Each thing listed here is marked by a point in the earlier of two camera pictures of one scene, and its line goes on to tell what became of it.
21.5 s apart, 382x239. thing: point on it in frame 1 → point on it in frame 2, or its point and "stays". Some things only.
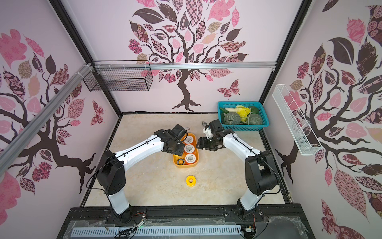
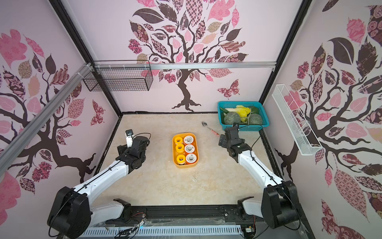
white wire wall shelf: x=305 y=139 stays
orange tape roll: x=188 y=140 stays
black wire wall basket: x=120 y=75 stays
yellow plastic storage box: x=190 y=157 stays
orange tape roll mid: x=189 y=148 stays
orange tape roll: x=190 y=158 stays
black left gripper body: x=175 y=149 → x=123 y=149
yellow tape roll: x=191 y=181 → x=181 y=159
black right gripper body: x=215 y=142 → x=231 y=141
